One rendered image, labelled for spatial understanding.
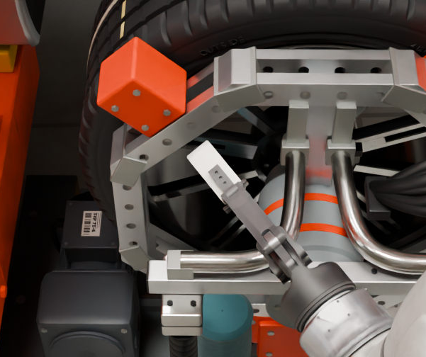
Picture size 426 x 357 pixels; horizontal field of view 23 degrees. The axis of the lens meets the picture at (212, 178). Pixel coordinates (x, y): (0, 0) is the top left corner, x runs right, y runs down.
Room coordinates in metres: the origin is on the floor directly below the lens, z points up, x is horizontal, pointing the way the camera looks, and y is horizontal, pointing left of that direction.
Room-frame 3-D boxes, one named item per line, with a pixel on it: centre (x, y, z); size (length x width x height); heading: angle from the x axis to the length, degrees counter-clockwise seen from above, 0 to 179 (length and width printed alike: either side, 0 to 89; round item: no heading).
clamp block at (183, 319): (0.68, 0.04, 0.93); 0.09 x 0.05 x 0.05; 179
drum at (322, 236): (0.82, -0.13, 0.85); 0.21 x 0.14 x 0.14; 179
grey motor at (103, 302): (1.14, 0.23, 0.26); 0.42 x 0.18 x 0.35; 179
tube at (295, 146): (0.77, -0.03, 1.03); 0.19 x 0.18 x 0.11; 179
